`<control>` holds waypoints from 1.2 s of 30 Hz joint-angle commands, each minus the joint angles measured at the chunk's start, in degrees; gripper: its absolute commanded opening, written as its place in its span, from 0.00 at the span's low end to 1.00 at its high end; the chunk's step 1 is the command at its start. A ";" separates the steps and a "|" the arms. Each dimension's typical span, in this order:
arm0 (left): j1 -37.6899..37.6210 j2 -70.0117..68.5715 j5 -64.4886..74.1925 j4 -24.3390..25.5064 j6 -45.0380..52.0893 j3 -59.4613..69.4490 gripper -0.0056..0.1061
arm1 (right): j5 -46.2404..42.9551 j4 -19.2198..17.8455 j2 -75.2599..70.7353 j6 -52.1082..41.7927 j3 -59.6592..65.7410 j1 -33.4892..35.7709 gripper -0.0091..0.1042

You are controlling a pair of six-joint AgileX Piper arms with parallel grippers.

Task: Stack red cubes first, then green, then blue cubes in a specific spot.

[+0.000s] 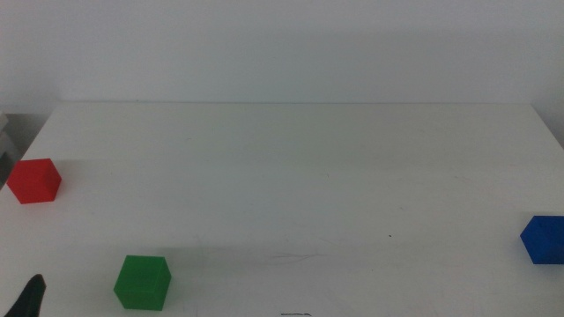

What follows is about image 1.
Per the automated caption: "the green cube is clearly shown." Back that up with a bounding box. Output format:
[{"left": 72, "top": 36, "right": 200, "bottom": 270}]
[{"left": 113, "top": 254, "right": 172, "bottom": 312}]

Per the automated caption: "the red cube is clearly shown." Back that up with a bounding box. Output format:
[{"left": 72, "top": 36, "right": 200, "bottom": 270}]
[{"left": 5, "top": 158, "right": 63, "bottom": 205}]

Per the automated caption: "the blue cube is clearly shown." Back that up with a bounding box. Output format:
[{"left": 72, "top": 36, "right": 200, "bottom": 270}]
[{"left": 519, "top": 215, "right": 564, "bottom": 266}]

